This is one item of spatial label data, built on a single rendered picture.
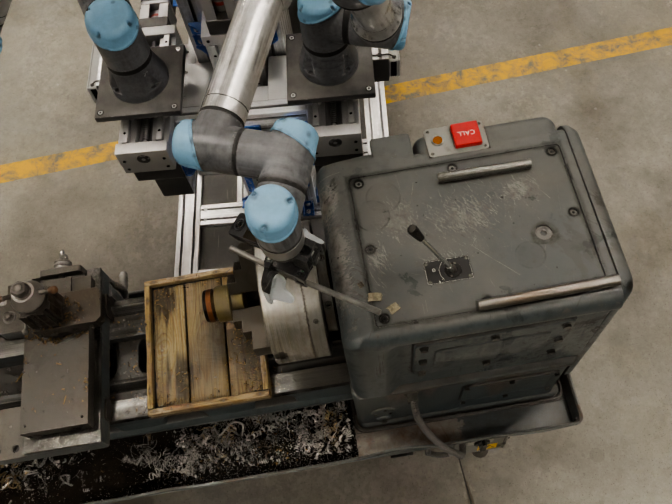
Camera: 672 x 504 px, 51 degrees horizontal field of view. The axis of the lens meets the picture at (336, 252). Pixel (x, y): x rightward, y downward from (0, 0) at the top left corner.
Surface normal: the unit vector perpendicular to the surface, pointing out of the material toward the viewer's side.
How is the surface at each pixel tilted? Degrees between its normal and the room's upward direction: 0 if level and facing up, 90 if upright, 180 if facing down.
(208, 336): 0
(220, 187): 0
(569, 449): 0
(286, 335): 58
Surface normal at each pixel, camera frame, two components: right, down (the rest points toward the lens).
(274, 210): -0.05, -0.29
